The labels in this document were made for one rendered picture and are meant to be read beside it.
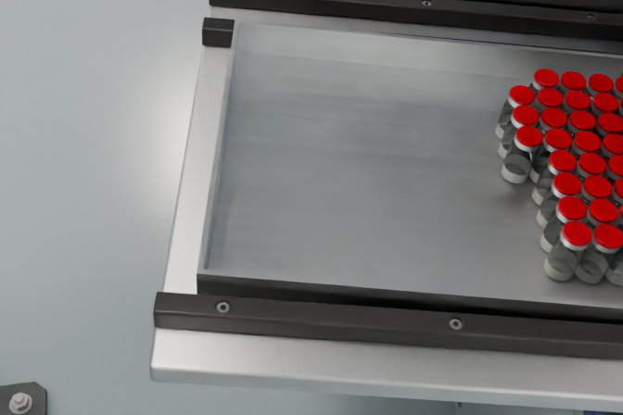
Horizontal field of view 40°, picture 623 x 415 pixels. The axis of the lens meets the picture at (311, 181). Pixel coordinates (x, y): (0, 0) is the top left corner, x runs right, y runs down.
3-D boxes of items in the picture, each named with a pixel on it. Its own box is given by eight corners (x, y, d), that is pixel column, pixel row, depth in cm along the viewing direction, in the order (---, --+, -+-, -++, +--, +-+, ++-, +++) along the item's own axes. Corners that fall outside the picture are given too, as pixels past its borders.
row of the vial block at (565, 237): (541, 108, 74) (558, 69, 71) (575, 283, 63) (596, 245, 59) (516, 106, 74) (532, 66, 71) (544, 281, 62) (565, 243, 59)
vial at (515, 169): (526, 165, 70) (541, 125, 66) (528, 185, 68) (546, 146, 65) (499, 162, 70) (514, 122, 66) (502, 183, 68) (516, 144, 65)
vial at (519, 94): (519, 125, 73) (534, 85, 69) (522, 144, 71) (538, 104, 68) (493, 122, 73) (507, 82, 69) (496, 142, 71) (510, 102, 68)
